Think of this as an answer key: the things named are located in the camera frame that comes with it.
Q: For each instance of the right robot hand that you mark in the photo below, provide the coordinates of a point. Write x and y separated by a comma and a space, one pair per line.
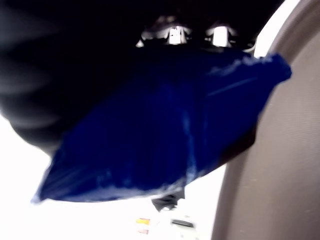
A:
62, 62

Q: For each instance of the blue Oreo cookie pack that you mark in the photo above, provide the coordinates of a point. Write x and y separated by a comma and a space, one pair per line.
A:
155, 130

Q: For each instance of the round dark brown tray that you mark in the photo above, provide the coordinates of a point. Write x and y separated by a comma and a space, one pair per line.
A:
280, 162

